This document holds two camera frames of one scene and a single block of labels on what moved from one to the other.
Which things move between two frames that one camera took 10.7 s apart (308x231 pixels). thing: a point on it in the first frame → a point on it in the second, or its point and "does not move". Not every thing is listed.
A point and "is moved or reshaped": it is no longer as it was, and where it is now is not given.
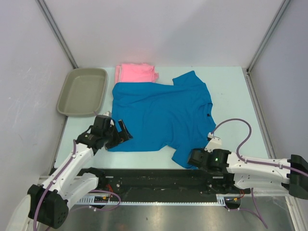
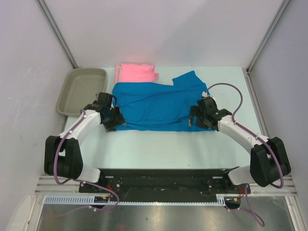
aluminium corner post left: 44,7 does not move
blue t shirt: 179,116 is moved or reshaped
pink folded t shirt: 135,72 does not move
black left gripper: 121,136 → 118,120
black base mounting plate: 163,183 does not move
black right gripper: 203,150 → 195,111
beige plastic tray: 83,92 does not move
